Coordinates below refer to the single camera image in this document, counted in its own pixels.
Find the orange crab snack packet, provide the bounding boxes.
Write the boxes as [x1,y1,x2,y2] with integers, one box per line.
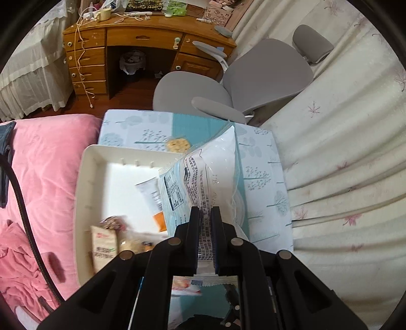
[118,231,168,254]

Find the beige red snack packet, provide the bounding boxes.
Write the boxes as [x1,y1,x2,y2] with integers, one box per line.
[91,226,118,273]

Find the white orange snack bar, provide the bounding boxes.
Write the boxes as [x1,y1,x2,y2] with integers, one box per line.
[136,177,166,232]

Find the large light blue snack bag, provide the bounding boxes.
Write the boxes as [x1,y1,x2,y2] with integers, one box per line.
[158,124,250,286]

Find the small blue white packet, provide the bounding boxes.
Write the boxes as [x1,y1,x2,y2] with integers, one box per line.
[171,276,202,296]

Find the dark red candy packet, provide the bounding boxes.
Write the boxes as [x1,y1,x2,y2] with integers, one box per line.
[100,216,127,232]

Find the tree pattern tablecloth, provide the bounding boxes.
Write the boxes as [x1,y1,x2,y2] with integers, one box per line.
[95,109,293,253]

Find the white plastic tray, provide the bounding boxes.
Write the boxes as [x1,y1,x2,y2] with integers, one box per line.
[74,144,181,286]

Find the round yellow cracker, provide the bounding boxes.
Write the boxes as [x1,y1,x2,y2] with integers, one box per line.
[166,138,191,153]

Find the pink blanket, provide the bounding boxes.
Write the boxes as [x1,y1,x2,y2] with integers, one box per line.
[1,114,101,321]

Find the cream floral mattress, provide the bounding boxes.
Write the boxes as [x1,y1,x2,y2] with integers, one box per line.
[233,1,405,329]

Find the grey office chair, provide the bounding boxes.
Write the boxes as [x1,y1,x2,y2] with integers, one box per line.
[153,25,334,124]

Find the white lace cloth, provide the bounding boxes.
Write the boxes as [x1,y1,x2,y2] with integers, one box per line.
[1,1,78,122]

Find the wooden desk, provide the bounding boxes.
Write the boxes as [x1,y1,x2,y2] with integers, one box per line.
[63,15,236,99]

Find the black cable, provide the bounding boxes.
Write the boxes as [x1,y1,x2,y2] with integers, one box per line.
[0,155,64,305]

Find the white charging cable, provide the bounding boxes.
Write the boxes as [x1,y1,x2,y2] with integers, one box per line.
[73,9,153,109]

